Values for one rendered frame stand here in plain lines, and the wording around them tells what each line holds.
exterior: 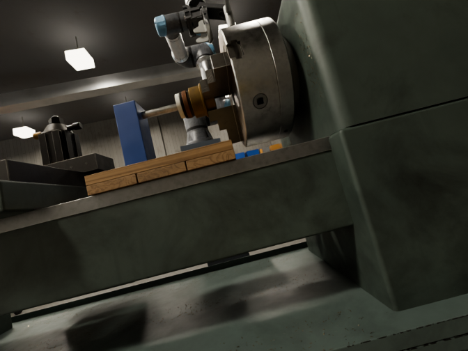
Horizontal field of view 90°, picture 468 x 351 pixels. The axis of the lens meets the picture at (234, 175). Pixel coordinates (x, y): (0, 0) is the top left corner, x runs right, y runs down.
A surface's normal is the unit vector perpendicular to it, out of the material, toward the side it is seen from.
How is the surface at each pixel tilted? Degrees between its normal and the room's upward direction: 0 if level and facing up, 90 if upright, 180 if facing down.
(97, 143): 90
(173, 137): 90
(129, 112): 90
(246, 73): 104
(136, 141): 90
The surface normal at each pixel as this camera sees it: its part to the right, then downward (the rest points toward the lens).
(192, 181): -0.01, -0.10
